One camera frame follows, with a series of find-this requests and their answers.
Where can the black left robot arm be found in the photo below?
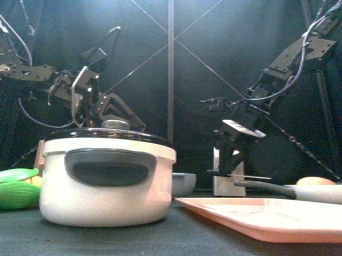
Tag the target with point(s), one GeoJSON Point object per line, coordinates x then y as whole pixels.
{"type": "Point", "coordinates": [31, 72]}

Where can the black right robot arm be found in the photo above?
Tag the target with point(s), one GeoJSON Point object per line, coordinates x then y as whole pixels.
{"type": "Point", "coordinates": [288, 63]}

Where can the black pot lid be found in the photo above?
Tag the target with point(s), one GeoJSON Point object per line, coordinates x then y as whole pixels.
{"type": "Point", "coordinates": [107, 133]}

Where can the small pale bowl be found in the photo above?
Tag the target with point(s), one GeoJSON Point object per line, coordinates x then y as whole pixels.
{"type": "Point", "coordinates": [183, 184]}

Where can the yellow red toy apple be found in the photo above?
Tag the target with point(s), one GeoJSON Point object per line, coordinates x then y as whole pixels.
{"type": "Point", "coordinates": [315, 181]}

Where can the pink plastic tray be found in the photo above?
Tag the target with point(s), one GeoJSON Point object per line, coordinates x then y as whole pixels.
{"type": "Point", "coordinates": [275, 216]}

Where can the white toy cooking pot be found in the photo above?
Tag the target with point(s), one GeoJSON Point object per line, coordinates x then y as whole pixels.
{"type": "Point", "coordinates": [107, 193]}

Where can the yellow toy food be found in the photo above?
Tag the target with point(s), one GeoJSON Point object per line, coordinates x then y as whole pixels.
{"type": "Point", "coordinates": [35, 181]}

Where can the smooth green toy piece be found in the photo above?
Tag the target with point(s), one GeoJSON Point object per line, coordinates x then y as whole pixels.
{"type": "Point", "coordinates": [15, 174]}

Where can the ribbed green toy vegetable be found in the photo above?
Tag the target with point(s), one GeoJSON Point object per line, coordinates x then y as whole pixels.
{"type": "Point", "coordinates": [17, 195]}

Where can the right wrist camera mount plate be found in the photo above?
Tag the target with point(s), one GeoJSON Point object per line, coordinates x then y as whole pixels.
{"type": "Point", "coordinates": [243, 128]}

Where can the black bracket clamp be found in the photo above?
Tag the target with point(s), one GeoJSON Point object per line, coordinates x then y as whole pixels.
{"type": "Point", "coordinates": [214, 104]}

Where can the vertical metal frame pole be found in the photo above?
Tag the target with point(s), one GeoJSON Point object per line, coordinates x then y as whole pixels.
{"type": "Point", "coordinates": [171, 66]}

